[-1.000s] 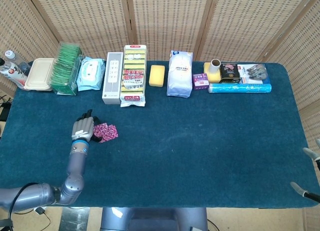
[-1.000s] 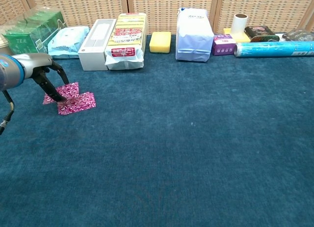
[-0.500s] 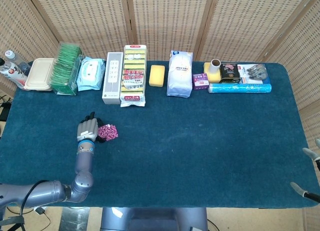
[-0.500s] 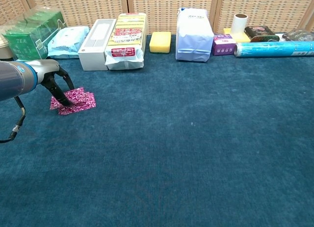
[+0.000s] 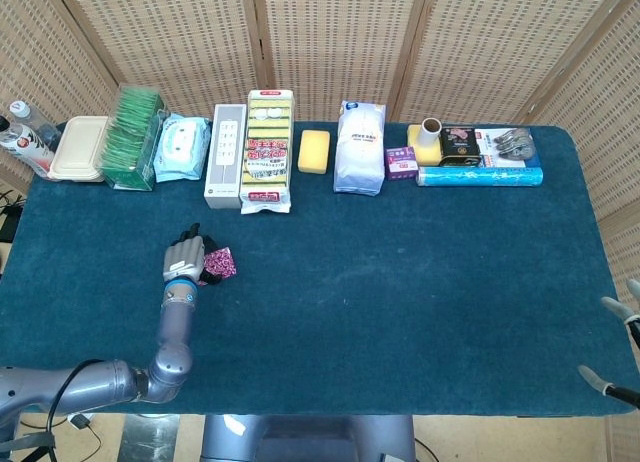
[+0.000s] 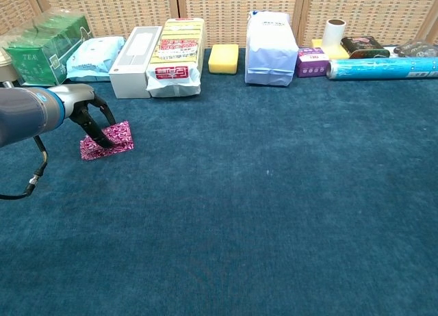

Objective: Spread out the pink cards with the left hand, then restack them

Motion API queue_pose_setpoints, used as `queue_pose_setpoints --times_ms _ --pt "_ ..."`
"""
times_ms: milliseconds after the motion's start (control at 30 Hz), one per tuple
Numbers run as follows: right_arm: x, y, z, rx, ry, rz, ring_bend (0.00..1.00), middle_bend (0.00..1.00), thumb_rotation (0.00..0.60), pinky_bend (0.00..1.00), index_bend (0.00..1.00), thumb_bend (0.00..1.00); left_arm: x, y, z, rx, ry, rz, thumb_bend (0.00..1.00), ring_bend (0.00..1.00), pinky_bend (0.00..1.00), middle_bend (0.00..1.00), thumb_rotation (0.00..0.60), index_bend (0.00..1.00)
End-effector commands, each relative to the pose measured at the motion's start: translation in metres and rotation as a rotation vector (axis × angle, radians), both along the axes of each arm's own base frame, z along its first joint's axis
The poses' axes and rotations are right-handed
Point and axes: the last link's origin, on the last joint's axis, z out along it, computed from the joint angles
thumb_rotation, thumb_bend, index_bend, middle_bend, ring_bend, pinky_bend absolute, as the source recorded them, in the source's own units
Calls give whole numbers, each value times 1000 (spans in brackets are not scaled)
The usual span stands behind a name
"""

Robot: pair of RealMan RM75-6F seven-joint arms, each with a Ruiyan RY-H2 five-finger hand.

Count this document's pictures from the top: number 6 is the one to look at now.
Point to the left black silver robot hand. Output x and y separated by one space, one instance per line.
78 97

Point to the light blue wet wipes pack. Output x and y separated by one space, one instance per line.
92 59

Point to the green tea bag box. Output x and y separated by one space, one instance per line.
37 63

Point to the white power strip box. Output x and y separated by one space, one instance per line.
130 80

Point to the beige lunch box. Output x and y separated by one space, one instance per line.
7 68

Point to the yellow sponge multipack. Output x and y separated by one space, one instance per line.
174 56

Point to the yellow sponge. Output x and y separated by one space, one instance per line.
223 59
339 53

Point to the rattan folding screen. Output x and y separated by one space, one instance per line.
222 11

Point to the white paper bag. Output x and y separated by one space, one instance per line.
270 52

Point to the blue felt table mat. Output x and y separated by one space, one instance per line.
256 193

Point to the small purple box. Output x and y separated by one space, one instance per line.
312 63

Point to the white paper roll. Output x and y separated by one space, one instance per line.
333 33

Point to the black tin can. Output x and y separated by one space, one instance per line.
362 46

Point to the blue cling film roll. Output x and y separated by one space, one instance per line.
376 69

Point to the dark wrapped packet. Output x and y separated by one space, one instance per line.
417 49

